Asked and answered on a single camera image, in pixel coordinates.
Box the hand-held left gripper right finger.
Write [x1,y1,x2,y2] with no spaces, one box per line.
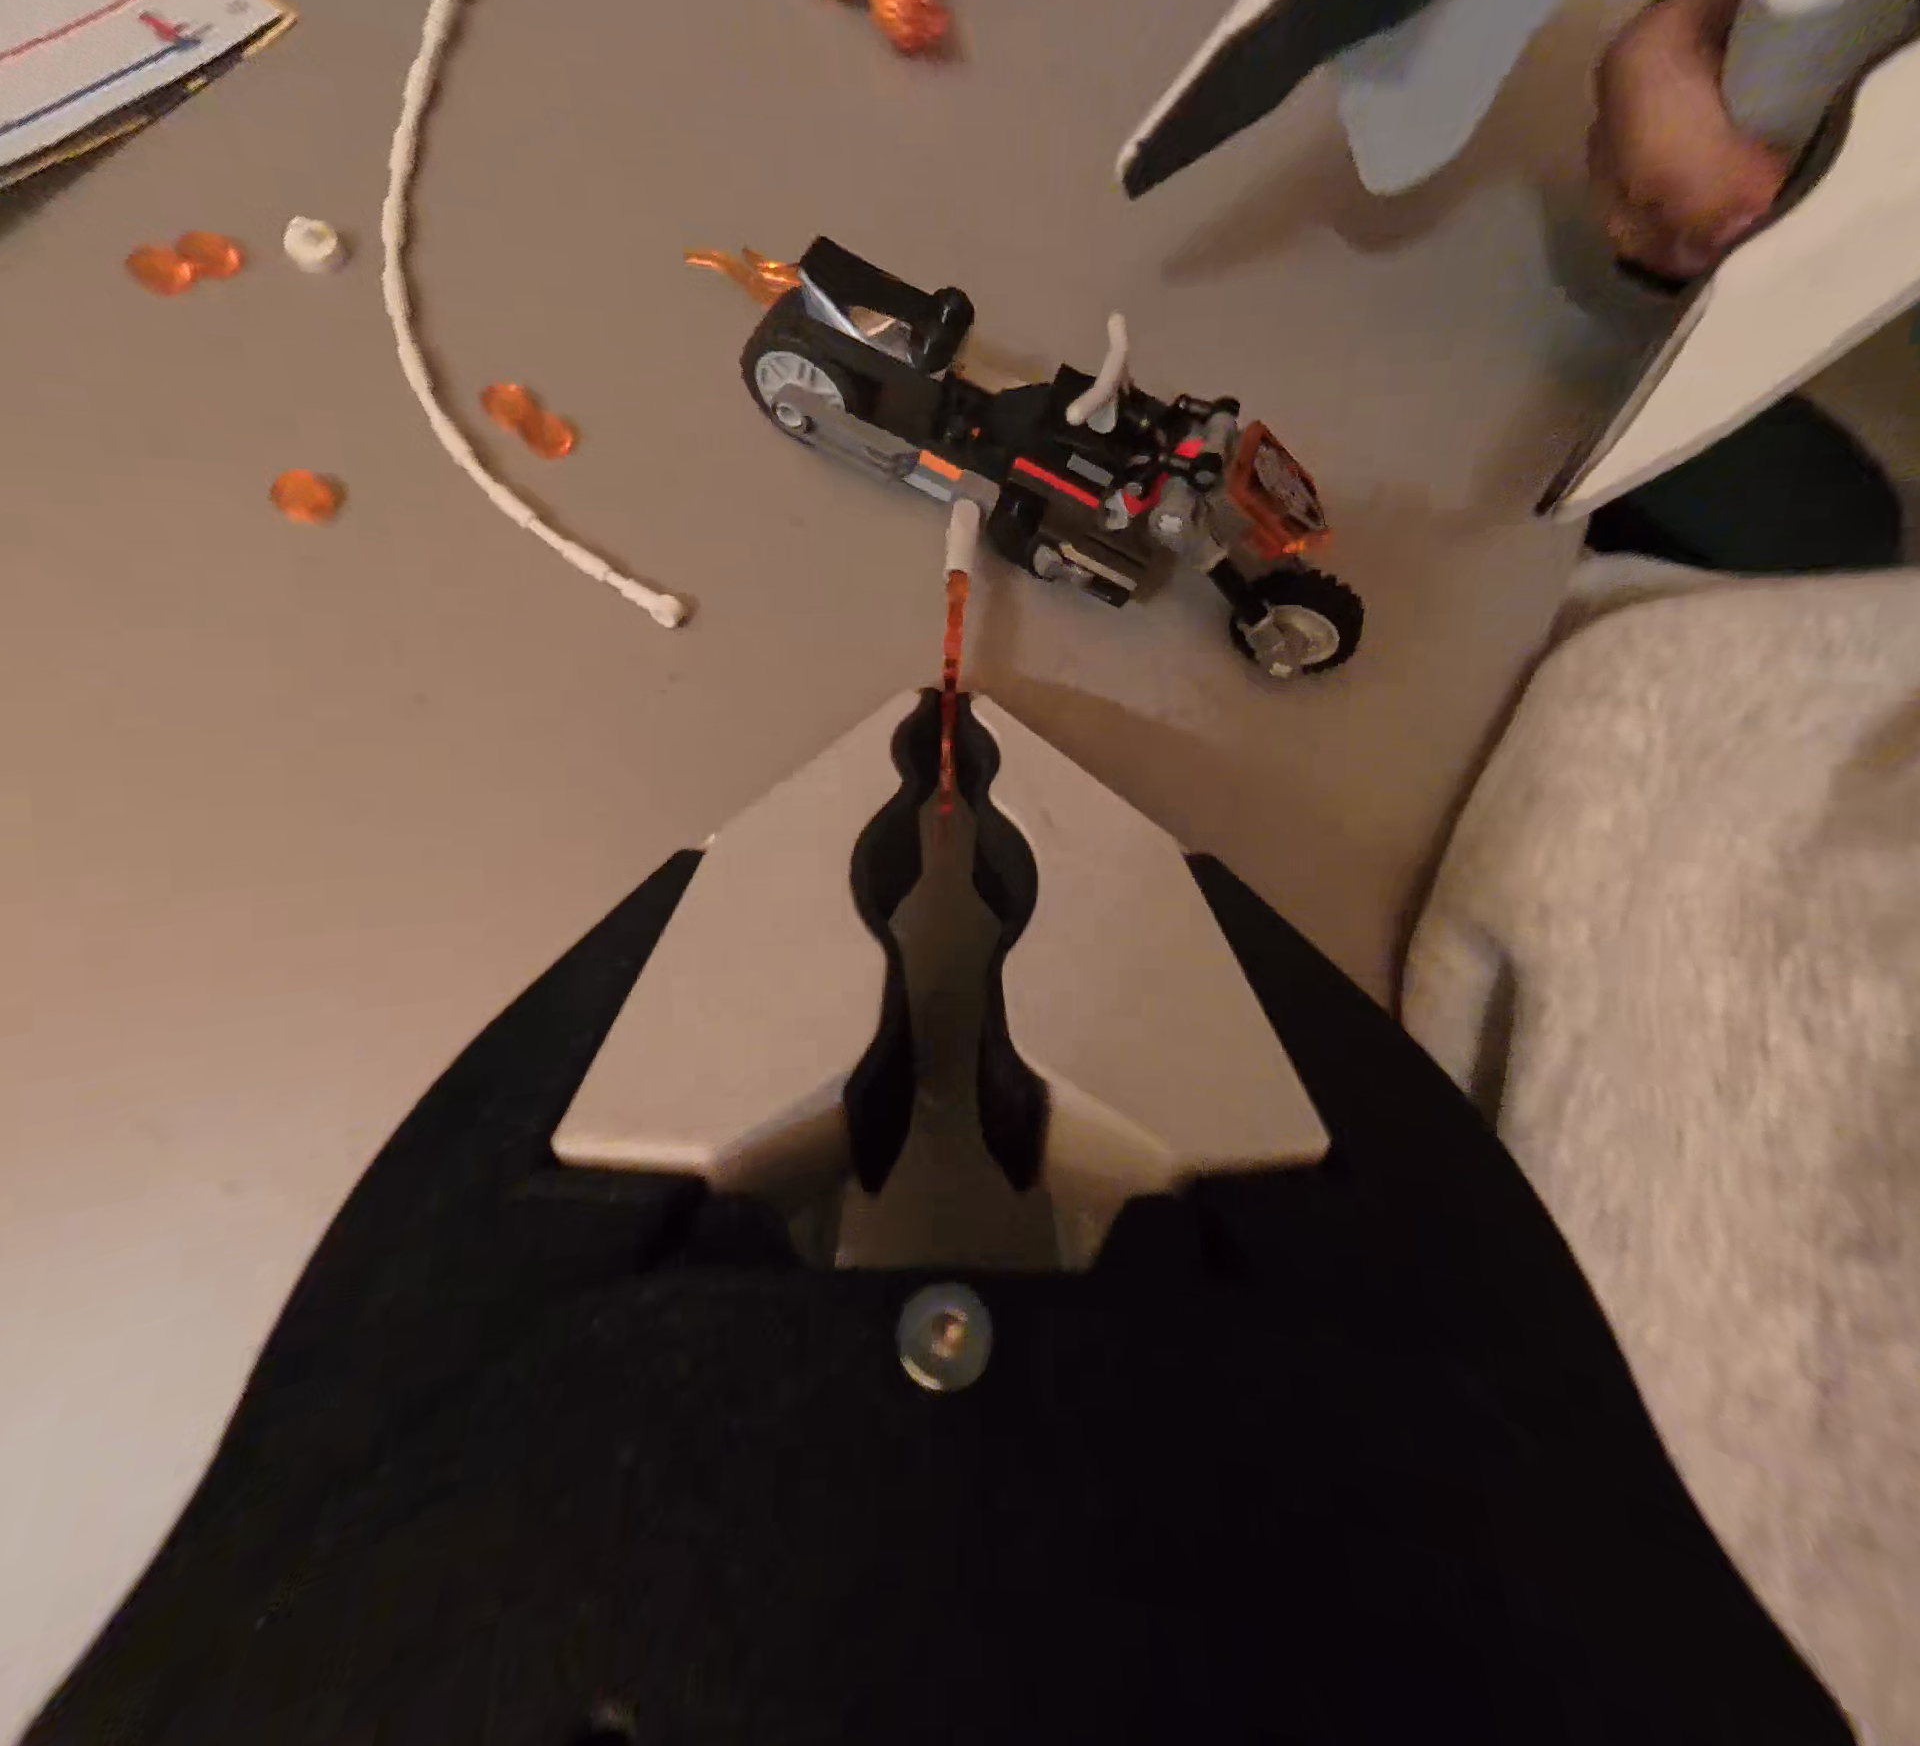
[952,693,1335,1271]

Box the black lego motorcycle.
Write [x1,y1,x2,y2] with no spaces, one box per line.
[684,233,1370,685]

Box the black office chair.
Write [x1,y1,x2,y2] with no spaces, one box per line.
[1586,391,1908,577]

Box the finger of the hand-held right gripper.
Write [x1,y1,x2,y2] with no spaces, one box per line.
[1114,0,1750,202]
[1534,18,1920,526]

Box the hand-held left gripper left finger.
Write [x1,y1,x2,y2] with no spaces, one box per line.
[553,685,952,1271]

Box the orange lego flame rod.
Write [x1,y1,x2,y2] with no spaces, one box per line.
[931,498,987,820]

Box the lego instruction booklet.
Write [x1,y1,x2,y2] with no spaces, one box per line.
[0,0,299,191]

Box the person's right hand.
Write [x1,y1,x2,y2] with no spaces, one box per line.
[1586,0,1824,290]

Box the white lego chain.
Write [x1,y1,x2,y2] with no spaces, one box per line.
[378,0,697,632]

